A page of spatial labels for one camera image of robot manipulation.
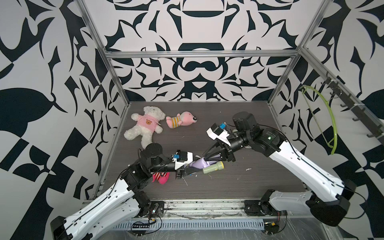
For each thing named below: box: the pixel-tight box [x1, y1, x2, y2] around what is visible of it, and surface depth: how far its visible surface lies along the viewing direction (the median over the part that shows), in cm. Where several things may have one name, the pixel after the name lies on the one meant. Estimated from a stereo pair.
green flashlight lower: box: [202, 161, 225, 174], surface depth 87 cm
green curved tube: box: [299, 85, 338, 155], surface depth 72 cm
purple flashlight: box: [188, 154, 221, 169], surface depth 56 cm
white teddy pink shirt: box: [124, 106, 166, 149], surface depth 99 cm
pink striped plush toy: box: [166, 111, 198, 129], surface depth 104 cm
